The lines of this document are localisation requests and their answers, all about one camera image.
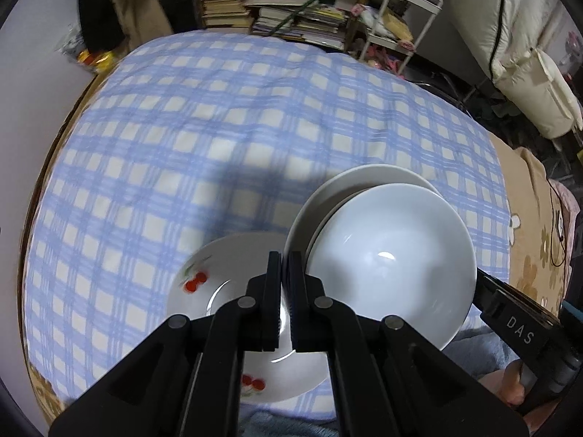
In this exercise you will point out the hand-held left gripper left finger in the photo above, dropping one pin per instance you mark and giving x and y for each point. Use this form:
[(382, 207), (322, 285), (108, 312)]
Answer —
[(272, 309)]

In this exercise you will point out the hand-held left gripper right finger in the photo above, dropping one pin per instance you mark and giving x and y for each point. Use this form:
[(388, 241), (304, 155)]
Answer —
[(296, 309)]

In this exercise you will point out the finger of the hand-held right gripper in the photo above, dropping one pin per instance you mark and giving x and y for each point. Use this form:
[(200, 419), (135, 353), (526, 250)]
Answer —
[(501, 292)]

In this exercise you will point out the small cherry print plate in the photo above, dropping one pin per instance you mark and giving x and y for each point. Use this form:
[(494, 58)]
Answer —
[(227, 255)]

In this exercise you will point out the large deep cherry print bowl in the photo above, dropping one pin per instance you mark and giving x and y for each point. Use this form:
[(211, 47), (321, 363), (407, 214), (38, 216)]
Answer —
[(391, 255)]

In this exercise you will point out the wide cherry print plate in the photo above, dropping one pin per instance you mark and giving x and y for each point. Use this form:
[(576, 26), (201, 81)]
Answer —
[(346, 182)]

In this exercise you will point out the person's right hand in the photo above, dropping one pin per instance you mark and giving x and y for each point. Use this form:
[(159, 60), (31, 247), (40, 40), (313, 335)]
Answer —
[(498, 389)]

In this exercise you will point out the tan flower blanket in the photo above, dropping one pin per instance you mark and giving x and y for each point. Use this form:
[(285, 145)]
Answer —
[(528, 218)]

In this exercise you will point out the pink cloth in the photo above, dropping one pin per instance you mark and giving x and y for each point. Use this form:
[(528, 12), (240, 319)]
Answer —
[(573, 209)]

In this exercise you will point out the blue plaid blanket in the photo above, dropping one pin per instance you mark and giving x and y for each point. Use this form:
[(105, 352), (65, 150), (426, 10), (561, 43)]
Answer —
[(182, 145)]

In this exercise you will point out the cream cushion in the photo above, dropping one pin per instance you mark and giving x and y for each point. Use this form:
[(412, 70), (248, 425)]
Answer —
[(519, 41)]

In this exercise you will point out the white trolley cart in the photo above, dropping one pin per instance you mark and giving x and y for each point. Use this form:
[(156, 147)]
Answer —
[(396, 22)]

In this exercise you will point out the stack of magazines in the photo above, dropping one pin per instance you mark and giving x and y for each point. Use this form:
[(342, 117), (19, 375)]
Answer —
[(314, 20)]

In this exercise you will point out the yellow and red bag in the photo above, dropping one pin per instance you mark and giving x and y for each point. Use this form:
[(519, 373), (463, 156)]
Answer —
[(98, 60)]

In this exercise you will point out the stack of books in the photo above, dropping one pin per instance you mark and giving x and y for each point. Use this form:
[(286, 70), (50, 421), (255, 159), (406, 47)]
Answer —
[(225, 4)]

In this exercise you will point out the long dark pole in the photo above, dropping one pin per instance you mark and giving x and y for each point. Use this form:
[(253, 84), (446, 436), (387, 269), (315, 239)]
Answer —
[(319, 0)]

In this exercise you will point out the beige hanging garment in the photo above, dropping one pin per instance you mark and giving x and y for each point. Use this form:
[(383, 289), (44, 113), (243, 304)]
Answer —
[(141, 9)]

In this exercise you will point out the black hanging garment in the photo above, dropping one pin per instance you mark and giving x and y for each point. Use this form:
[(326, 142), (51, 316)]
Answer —
[(98, 13)]

